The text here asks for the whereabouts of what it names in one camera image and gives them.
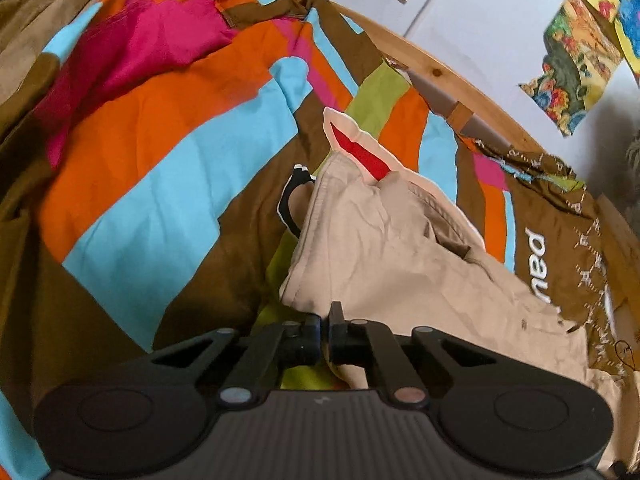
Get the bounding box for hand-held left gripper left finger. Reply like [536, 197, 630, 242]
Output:
[150, 315, 324, 407]

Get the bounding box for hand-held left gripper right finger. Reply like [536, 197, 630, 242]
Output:
[327, 301, 501, 409]

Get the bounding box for beige pants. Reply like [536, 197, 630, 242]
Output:
[278, 152, 626, 480]

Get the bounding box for colourful patchwork blanket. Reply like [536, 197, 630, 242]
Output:
[0, 0, 518, 480]

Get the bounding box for brown printed cloth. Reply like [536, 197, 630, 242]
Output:
[460, 137, 632, 377]

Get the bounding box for grey shaggy object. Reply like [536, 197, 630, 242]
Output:
[622, 130, 640, 211]

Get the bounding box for tan brown cloth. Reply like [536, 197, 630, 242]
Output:
[0, 0, 132, 131]

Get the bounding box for wooden bed frame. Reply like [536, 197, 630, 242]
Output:
[295, 0, 640, 246]

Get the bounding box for colourful wall poster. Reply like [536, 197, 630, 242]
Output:
[519, 0, 625, 138]

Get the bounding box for yellow and blue wall poster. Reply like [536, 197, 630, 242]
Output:
[552, 0, 640, 86]

